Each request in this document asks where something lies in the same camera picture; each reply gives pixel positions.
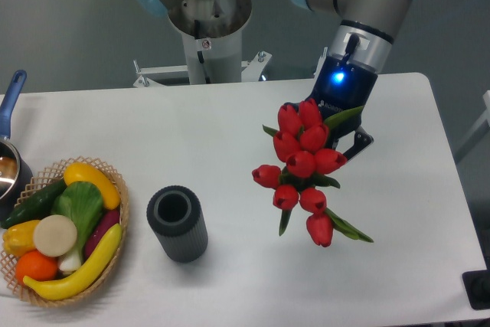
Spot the purple sweet potato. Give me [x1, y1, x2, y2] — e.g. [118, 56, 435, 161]
[83, 209, 119, 260]

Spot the green bok choy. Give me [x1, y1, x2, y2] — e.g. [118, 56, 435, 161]
[51, 181, 103, 276]

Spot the beige round radish slice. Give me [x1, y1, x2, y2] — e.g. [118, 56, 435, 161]
[33, 214, 77, 257]

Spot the dark grey ribbed vase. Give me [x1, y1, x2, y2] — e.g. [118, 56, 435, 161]
[146, 185, 208, 263]

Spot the yellow bell pepper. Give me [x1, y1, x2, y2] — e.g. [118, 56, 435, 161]
[2, 220, 41, 257]

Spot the white metal base frame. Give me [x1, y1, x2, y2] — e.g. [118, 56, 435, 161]
[132, 51, 273, 88]

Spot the white frame at right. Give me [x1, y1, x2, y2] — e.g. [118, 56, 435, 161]
[453, 90, 489, 165]

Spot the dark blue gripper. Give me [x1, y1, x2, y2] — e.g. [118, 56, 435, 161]
[308, 56, 377, 161]

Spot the blue handled saucepan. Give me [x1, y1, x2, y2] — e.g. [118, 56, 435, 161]
[1, 70, 32, 221]

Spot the green cucumber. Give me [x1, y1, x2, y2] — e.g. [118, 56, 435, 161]
[1, 180, 67, 229]

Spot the orange fruit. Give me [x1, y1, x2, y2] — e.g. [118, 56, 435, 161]
[15, 250, 58, 285]

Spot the yellow banana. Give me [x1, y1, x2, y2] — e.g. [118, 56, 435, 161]
[22, 223, 123, 302]

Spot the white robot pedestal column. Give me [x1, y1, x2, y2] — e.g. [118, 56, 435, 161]
[168, 0, 252, 85]

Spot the black device at edge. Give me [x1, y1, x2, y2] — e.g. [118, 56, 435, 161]
[462, 270, 489, 310]

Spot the red tulip bouquet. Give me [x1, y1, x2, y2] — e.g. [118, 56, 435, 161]
[252, 98, 373, 247]

